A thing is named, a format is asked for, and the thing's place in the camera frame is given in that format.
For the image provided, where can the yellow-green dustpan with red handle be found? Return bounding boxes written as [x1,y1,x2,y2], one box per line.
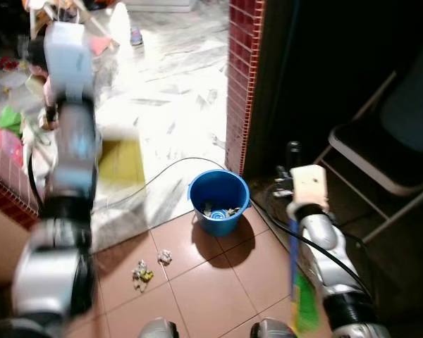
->
[99,129,146,189]

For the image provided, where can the crumpled paper scraps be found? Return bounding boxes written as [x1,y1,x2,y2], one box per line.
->
[201,202,242,218]

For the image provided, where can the blue plastic bucket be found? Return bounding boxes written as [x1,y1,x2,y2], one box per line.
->
[188,169,251,237]

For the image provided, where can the dark folding chair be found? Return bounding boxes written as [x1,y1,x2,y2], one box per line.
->
[316,35,423,244]

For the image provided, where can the robot right leg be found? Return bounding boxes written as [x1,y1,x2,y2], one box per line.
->
[250,318,297,338]

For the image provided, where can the robot leg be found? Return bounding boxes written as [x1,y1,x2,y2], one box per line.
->
[250,318,297,338]
[137,318,179,338]

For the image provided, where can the white yellow crumpled wrapper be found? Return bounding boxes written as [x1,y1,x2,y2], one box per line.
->
[132,260,155,294]

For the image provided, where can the robot left leg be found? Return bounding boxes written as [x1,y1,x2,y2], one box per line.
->
[137,318,179,338]

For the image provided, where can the pink cushion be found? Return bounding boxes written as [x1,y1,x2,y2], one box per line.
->
[88,35,114,58]

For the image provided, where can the child in pink shirt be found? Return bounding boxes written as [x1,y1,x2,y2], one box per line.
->
[28,63,59,131]

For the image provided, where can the green plastic bag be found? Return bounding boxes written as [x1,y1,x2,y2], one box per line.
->
[0,106,23,136]

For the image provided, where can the pink mesh bag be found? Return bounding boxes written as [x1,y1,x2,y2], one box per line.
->
[0,127,25,185]

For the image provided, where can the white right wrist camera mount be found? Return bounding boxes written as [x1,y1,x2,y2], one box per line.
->
[289,165,329,212]

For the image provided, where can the long black cable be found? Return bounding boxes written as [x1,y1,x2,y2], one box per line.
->
[92,156,373,300]

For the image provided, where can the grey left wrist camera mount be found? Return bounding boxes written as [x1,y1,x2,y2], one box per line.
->
[44,21,94,101]

